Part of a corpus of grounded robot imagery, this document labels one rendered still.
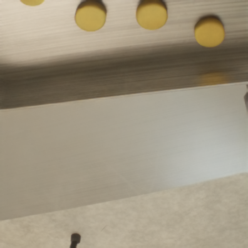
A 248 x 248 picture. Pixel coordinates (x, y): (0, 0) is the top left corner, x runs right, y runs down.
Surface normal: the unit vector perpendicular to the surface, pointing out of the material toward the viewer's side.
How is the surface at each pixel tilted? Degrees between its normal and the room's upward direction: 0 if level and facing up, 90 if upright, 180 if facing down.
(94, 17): 0
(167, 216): 0
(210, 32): 0
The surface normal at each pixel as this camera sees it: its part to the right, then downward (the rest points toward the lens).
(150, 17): -0.02, 0.67
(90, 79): -0.16, -0.73
